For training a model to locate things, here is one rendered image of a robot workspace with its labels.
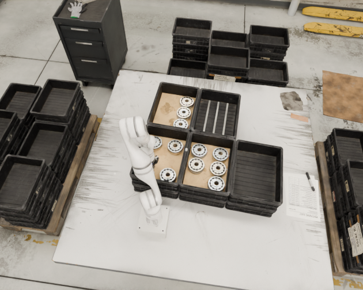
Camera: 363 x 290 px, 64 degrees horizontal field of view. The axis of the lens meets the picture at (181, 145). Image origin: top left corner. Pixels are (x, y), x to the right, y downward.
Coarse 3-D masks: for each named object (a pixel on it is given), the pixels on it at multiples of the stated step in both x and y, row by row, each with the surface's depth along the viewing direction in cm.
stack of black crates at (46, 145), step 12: (36, 132) 252; (48, 132) 255; (60, 132) 255; (24, 144) 237; (36, 144) 248; (48, 144) 248; (60, 144) 238; (72, 144) 262; (24, 156) 238; (36, 156) 242; (48, 156) 242; (60, 156) 242; (72, 156) 266; (60, 168) 246; (60, 180) 249
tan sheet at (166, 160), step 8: (160, 136) 200; (184, 144) 197; (160, 152) 193; (168, 152) 193; (160, 160) 190; (168, 160) 190; (176, 160) 190; (160, 168) 187; (176, 168) 187; (168, 176) 184
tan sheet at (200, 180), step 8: (192, 144) 197; (208, 152) 194; (208, 160) 191; (208, 168) 188; (184, 176) 184; (192, 176) 184; (200, 176) 184; (208, 176) 184; (224, 176) 185; (192, 184) 181; (200, 184) 181; (216, 184) 182
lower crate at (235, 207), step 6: (228, 204) 181; (234, 204) 176; (234, 210) 185; (240, 210) 185; (246, 210) 183; (252, 210) 180; (258, 210) 179; (264, 210) 175; (264, 216) 183; (270, 216) 183
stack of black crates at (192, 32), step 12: (180, 24) 321; (192, 24) 320; (204, 24) 318; (180, 36) 301; (192, 36) 299; (204, 36) 299; (180, 48) 315; (192, 48) 313; (204, 48) 311; (204, 60) 324
